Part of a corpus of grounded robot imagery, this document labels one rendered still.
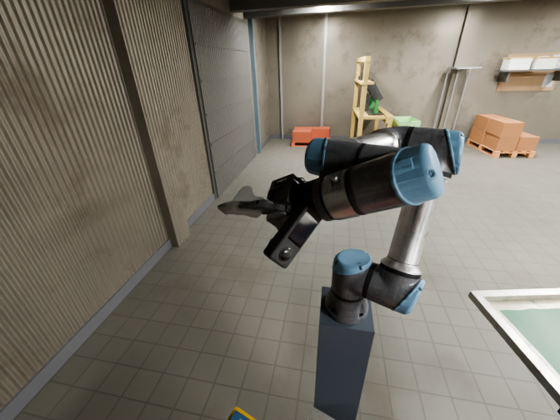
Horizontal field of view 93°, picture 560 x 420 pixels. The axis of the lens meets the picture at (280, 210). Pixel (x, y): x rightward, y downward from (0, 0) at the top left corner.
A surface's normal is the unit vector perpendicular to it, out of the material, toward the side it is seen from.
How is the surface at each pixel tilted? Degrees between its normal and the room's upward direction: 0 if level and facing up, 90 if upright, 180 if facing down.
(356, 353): 90
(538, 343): 0
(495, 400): 0
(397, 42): 90
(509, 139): 90
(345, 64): 90
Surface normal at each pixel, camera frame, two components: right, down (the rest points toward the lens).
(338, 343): -0.19, 0.47
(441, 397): -0.03, -0.88
